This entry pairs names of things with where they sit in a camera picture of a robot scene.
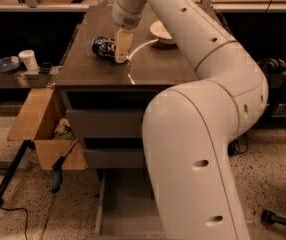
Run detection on brown cardboard box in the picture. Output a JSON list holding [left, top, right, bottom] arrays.
[[7, 88, 74, 170]]

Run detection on open bottom drawer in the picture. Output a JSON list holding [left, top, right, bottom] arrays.
[[95, 168, 166, 240]]

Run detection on white paper cup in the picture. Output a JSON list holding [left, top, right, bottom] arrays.
[[18, 50, 38, 71]]

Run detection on black blue handled tool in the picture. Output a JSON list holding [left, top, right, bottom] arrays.
[[51, 138, 79, 194]]

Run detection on grey drawer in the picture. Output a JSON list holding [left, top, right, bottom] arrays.
[[66, 109, 143, 138], [84, 149, 145, 169]]

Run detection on blue pepsi can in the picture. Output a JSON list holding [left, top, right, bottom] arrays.
[[91, 36, 116, 60]]

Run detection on middle grey drawer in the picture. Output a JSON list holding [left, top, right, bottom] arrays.
[[84, 149, 145, 169]]

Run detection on black table leg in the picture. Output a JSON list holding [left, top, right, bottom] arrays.
[[0, 140, 31, 205]]

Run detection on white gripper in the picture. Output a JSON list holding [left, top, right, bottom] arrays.
[[112, 0, 143, 63]]

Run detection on dark blue plate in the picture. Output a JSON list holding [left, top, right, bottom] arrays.
[[0, 56, 22, 74]]

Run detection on black cable bundle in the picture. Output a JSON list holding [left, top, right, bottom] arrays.
[[227, 132, 251, 157]]

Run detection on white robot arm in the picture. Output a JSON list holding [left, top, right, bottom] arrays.
[[112, 0, 268, 240]]

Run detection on grey side shelf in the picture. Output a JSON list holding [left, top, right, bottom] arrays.
[[0, 66, 61, 89]]

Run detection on coiled black cable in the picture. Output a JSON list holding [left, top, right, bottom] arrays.
[[257, 57, 286, 75]]

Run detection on grey drawer cabinet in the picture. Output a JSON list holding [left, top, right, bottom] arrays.
[[53, 4, 237, 178]]

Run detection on top grey drawer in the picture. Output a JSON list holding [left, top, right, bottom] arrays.
[[66, 109, 143, 138]]

